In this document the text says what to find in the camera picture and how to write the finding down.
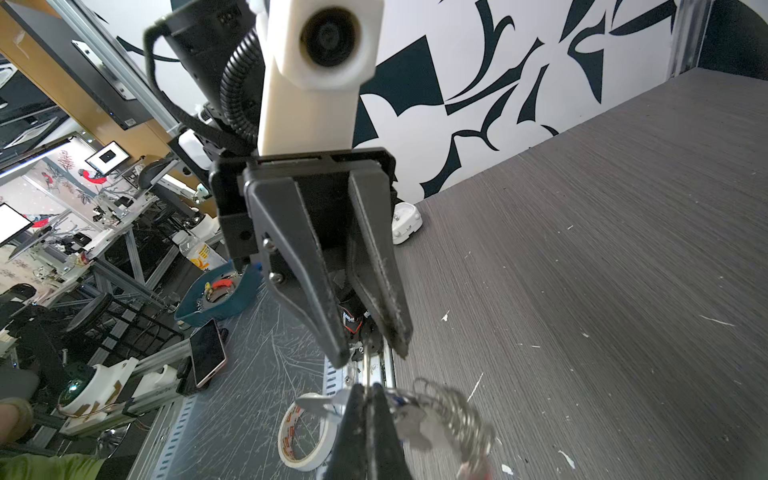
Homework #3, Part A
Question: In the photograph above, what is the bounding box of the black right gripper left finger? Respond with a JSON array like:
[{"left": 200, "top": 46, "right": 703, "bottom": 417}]
[{"left": 324, "top": 385, "right": 367, "bottom": 480}]

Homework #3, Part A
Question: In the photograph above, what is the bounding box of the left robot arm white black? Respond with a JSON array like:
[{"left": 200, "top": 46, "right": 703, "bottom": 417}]
[{"left": 143, "top": 1, "right": 413, "bottom": 367}]

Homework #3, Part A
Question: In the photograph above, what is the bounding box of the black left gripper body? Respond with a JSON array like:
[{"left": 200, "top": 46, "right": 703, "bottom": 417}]
[{"left": 208, "top": 148, "right": 396, "bottom": 271}]

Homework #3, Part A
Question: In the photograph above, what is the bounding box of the beige tape roll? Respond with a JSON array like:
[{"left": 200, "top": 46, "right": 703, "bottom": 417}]
[{"left": 277, "top": 393, "right": 342, "bottom": 472}]

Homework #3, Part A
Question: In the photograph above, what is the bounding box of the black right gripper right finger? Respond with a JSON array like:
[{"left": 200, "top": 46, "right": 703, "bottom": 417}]
[{"left": 367, "top": 384, "right": 412, "bottom": 480}]

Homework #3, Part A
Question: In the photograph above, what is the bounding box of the smartphone on bench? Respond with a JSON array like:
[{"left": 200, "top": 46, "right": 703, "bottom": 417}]
[{"left": 189, "top": 320, "right": 227, "bottom": 389}]

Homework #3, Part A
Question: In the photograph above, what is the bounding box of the teal round device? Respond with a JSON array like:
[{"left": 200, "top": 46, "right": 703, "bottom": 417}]
[{"left": 174, "top": 261, "right": 262, "bottom": 327}]

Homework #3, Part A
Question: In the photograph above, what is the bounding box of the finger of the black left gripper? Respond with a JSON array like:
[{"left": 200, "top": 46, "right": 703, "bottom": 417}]
[
  {"left": 246, "top": 178, "right": 350, "bottom": 368},
  {"left": 346, "top": 168, "right": 413, "bottom": 359}
]

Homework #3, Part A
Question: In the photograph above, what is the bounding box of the white kitchen timer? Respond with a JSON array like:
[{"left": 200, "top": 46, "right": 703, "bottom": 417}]
[{"left": 392, "top": 202, "right": 423, "bottom": 245}]

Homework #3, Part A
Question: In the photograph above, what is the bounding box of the black corrugated cable conduit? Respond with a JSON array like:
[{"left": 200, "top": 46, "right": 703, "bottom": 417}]
[{"left": 218, "top": 26, "right": 265, "bottom": 142}]

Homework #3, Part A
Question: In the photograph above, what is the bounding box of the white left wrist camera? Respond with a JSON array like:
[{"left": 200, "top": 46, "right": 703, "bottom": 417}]
[{"left": 257, "top": 1, "right": 384, "bottom": 156}]

